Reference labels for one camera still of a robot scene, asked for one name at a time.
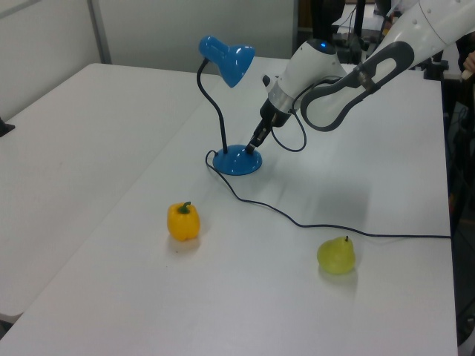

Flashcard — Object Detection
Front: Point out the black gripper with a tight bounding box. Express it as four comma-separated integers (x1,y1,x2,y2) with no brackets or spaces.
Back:
244,97,292,154

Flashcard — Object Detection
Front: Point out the blue desk lamp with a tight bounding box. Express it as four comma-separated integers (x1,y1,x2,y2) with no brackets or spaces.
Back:
195,35,263,177

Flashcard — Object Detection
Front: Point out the yellow bell pepper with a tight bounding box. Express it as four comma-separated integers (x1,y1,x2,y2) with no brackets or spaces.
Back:
166,201,201,243

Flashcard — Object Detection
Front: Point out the green pear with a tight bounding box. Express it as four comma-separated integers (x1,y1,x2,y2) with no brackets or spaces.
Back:
316,235,358,276

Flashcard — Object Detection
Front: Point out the black tripod stand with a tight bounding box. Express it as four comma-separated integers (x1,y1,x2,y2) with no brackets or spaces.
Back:
348,0,369,39

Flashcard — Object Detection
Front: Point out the black device on stand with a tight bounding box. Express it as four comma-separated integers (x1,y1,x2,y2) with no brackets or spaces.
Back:
422,55,452,79

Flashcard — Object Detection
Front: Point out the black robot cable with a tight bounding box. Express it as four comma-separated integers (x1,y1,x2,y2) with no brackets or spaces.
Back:
270,76,346,153

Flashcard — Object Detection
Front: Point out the dark background post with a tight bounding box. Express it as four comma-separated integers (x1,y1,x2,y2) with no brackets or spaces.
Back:
310,0,335,39

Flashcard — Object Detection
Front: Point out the dark lamp power cable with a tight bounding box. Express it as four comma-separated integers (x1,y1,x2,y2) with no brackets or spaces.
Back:
205,149,453,240

